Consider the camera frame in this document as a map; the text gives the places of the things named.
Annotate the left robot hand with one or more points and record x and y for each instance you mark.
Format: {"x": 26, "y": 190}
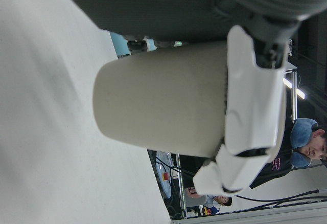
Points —
{"x": 250, "y": 106}

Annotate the white paper cup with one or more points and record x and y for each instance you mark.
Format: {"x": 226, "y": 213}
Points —
{"x": 158, "y": 101}

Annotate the ceiling light strip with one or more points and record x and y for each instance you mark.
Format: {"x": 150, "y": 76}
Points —
{"x": 293, "y": 88}

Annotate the person with blue neck pillow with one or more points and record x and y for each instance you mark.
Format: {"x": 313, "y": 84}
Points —
{"x": 304, "y": 137}

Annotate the person in light shirt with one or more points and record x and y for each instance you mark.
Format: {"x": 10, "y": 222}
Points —
{"x": 222, "y": 199}

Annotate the grey blue teach pendant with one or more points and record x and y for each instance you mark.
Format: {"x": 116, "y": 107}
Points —
{"x": 164, "y": 175}

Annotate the aluminium frame rail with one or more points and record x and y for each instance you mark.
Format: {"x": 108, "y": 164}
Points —
{"x": 255, "y": 215}

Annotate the aluminium profile post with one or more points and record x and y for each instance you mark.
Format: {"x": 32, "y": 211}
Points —
{"x": 182, "y": 196}

